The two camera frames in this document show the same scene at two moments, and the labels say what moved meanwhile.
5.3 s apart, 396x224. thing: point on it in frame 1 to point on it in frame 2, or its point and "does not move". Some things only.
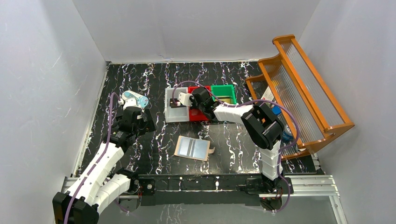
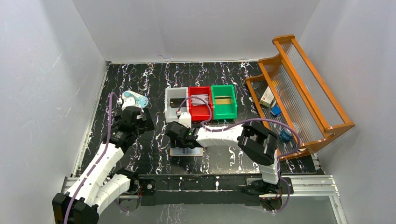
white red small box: [268, 94] does not move
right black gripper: [192, 99] to [178, 143]
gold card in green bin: [226, 100] does not move
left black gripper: [148, 124] does not move
